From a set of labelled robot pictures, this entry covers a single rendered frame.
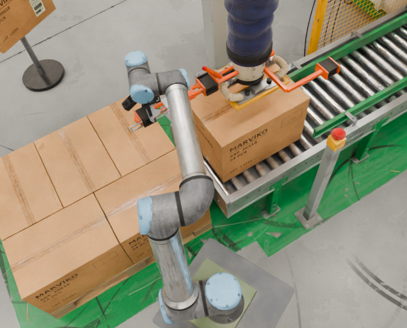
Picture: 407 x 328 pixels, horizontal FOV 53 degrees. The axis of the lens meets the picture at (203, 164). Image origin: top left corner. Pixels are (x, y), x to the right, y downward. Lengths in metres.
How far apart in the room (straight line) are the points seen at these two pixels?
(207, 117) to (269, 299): 1.01
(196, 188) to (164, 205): 0.11
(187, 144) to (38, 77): 2.95
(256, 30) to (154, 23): 2.63
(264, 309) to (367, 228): 1.31
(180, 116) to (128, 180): 1.20
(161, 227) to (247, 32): 0.99
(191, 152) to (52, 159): 1.63
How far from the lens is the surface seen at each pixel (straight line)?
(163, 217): 1.26
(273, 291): 2.08
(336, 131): 2.18
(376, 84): 3.14
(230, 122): 2.27
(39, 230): 2.65
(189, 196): 1.26
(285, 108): 2.34
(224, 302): 1.73
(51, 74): 4.18
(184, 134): 1.42
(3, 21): 3.54
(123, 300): 2.92
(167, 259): 1.43
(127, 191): 2.58
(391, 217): 3.22
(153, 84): 1.62
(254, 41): 1.94
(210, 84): 2.04
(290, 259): 2.93
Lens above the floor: 2.76
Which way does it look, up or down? 58 degrees down
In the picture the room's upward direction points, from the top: 7 degrees counter-clockwise
